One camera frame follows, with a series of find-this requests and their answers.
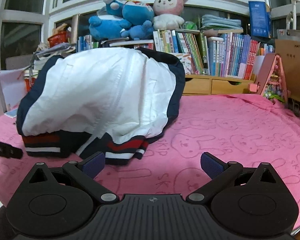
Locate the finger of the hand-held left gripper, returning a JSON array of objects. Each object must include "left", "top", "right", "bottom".
[{"left": 0, "top": 137, "right": 23, "bottom": 159}]

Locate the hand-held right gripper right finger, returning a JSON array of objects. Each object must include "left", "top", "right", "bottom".
[{"left": 186, "top": 152, "right": 280, "bottom": 204}]

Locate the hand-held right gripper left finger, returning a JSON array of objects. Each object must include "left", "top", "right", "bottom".
[{"left": 22, "top": 152, "right": 120, "bottom": 204}]

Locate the white and navy jacket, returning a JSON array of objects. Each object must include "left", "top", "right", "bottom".
[{"left": 16, "top": 47, "right": 186, "bottom": 166}]

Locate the pink rabbit-pattern towel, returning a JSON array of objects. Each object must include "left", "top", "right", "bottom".
[{"left": 0, "top": 94, "right": 300, "bottom": 235}]

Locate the light blue notebook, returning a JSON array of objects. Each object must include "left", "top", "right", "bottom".
[{"left": 4, "top": 107, "right": 19, "bottom": 118}]

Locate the white cardboard sheet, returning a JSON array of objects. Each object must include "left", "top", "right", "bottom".
[{"left": 0, "top": 70, "right": 28, "bottom": 113}]

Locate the wooden drawer organizer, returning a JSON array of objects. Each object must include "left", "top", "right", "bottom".
[{"left": 184, "top": 74, "right": 256, "bottom": 95}]

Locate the stack of magazines and papers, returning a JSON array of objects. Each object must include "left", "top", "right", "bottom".
[{"left": 30, "top": 42, "right": 77, "bottom": 77}]

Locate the white box with colourful print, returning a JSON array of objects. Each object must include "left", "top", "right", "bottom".
[{"left": 174, "top": 52, "right": 193, "bottom": 74}]

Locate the row of pastel books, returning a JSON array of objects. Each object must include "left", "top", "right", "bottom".
[{"left": 176, "top": 31, "right": 275, "bottom": 80}]

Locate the red woven basket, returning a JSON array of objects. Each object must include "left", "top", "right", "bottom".
[{"left": 47, "top": 24, "right": 72, "bottom": 48}]

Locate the row of tall blue books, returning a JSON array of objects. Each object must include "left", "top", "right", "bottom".
[{"left": 77, "top": 34, "right": 100, "bottom": 52}]

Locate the flat stack of books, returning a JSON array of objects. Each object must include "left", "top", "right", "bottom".
[{"left": 101, "top": 38, "right": 155, "bottom": 50}]

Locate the brown cardboard box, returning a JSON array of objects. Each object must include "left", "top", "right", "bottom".
[{"left": 274, "top": 39, "right": 300, "bottom": 103}]

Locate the row of colourful upright books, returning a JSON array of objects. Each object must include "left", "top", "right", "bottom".
[{"left": 153, "top": 29, "right": 183, "bottom": 54}]

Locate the blue whale plush toy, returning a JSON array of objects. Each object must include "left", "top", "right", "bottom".
[{"left": 88, "top": 15, "right": 133, "bottom": 41}]

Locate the green ball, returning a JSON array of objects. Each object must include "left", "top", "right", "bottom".
[{"left": 182, "top": 21, "right": 198, "bottom": 30}]

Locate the stack of teal folders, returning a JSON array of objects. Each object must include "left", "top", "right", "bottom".
[{"left": 201, "top": 14, "right": 243, "bottom": 32}]

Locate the dark blue box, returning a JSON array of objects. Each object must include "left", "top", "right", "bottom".
[{"left": 248, "top": 0, "right": 272, "bottom": 38}]

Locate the blue cat plush toy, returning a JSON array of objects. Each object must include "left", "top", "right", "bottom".
[{"left": 121, "top": 0, "right": 155, "bottom": 25}]

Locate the pink bunny plush toy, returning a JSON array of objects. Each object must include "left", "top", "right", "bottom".
[{"left": 152, "top": 0, "right": 190, "bottom": 30}]

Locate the white pipe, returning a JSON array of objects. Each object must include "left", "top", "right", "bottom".
[{"left": 286, "top": 0, "right": 300, "bottom": 30}]

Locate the pink wooden toy frame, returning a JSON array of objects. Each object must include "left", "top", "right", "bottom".
[{"left": 249, "top": 53, "right": 289, "bottom": 104}]

